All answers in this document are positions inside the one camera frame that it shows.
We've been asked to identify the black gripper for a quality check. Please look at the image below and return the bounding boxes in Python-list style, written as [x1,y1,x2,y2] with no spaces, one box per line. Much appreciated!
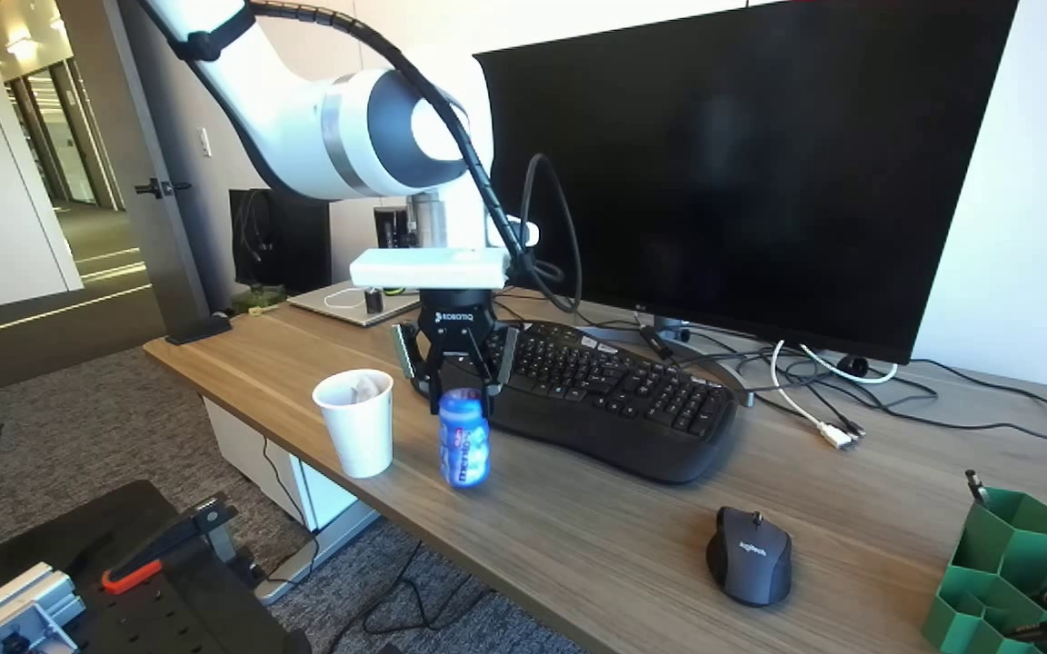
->
[391,289,521,407]

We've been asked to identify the blue plastic bottle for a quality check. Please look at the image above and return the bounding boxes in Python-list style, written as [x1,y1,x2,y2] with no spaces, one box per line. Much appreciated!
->
[439,389,489,489]

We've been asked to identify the white paper cup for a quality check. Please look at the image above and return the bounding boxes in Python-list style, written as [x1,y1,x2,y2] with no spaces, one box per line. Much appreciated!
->
[312,366,391,478]

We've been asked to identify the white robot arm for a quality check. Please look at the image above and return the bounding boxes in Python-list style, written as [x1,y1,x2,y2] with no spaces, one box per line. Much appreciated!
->
[139,0,524,407]

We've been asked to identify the silver laptop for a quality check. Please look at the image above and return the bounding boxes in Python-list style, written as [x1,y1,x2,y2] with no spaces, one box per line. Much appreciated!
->
[290,283,418,326]

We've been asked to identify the black electric kettle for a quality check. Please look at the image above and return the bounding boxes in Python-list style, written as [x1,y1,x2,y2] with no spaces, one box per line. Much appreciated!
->
[373,208,418,248]

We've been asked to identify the black computer keyboard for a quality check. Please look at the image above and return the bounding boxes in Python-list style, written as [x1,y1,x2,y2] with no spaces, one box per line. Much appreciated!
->
[489,321,737,482]

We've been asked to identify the small black monitor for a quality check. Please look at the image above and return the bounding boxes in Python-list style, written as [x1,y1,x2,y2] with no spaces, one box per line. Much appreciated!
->
[228,188,330,293]

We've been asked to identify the black computer monitor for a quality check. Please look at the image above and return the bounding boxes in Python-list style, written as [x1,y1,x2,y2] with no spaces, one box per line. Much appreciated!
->
[478,0,1019,360]

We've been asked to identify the black computer mouse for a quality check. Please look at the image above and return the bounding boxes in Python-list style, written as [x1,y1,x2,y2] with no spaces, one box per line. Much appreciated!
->
[703,506,792,605]

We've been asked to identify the orange black clamp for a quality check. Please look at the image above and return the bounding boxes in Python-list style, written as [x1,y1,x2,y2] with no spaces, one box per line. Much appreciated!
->
[100,494,235,596]

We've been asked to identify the black perforated robot cart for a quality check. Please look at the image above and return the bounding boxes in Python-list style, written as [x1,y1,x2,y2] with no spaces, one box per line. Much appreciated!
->
[0,482,312,654]

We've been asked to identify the green pen holder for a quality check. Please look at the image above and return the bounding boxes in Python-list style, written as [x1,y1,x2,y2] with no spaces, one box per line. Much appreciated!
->
[924,471,1047,654]

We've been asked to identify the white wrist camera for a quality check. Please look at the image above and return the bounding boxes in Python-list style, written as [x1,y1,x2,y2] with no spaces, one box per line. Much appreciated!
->
[348,221,508,289]

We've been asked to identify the white usb cable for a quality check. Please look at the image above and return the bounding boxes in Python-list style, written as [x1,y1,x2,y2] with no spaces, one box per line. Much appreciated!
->
[767,337,902,454]

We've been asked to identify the black cables behind monitor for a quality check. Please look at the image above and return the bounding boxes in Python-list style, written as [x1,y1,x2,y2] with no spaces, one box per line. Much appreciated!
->
[569,303,1047,448]

